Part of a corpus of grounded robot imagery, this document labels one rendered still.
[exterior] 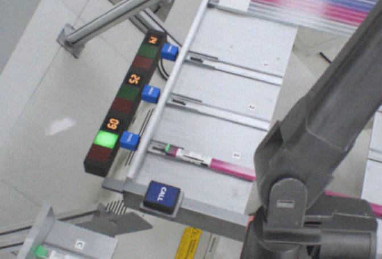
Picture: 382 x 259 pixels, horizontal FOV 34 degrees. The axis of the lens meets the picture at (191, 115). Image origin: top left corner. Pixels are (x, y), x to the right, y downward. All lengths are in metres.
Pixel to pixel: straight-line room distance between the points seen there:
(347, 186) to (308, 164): 1.16
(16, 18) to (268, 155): 0.66
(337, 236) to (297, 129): 0.13
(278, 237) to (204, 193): 0.42
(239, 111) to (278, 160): 0.56
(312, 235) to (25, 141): 1.26
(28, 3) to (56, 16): 0.81
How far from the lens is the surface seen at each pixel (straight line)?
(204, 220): 1.04
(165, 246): 1.45
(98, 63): 2.03
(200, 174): 1.07
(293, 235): 0.65
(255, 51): 1.24
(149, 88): 1.16
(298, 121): 0.59
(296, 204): 0.61
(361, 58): 0.57
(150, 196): 0.99
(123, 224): 1.05
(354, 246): 0.66
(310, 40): 2.72
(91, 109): 1.96
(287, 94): 1.62
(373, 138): 1.17
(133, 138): 1.09
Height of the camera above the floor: 1.53
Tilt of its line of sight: 43 degrees down
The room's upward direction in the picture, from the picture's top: 71 degrees clockwise
